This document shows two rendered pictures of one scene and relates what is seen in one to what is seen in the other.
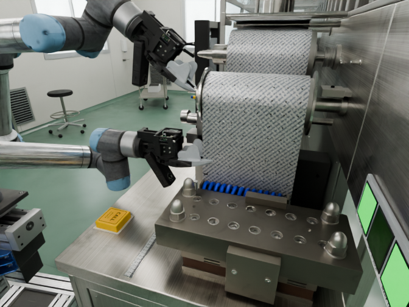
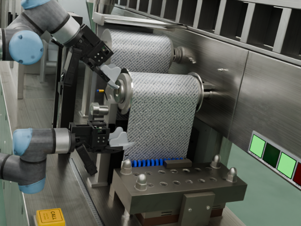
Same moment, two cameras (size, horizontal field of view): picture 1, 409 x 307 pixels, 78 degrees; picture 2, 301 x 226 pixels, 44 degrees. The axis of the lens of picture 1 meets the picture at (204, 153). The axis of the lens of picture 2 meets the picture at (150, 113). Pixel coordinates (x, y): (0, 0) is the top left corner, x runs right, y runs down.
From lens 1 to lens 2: 0.77 m
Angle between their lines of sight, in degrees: 42
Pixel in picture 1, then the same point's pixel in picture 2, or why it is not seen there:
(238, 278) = (190, 215)
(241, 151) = (156, 132)
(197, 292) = not seen: outside the picture
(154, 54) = (93, 60)
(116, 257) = not seen: outside the picture
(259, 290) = (201, 218)
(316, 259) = (227, 185)
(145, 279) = not seen: outside the picture
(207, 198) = (142, 171)
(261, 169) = (168, 142)
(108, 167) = (35, 168)
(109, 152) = (40, 152)
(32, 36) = (27, 52)
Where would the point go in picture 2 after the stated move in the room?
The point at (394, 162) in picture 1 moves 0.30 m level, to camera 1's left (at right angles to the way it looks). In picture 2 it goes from (269, 123) to (200, 139)
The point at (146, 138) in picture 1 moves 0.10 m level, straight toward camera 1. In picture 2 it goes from (81, 132) to (106, 144)
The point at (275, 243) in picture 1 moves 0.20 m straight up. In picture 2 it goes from (205, 184) to (218, 124)
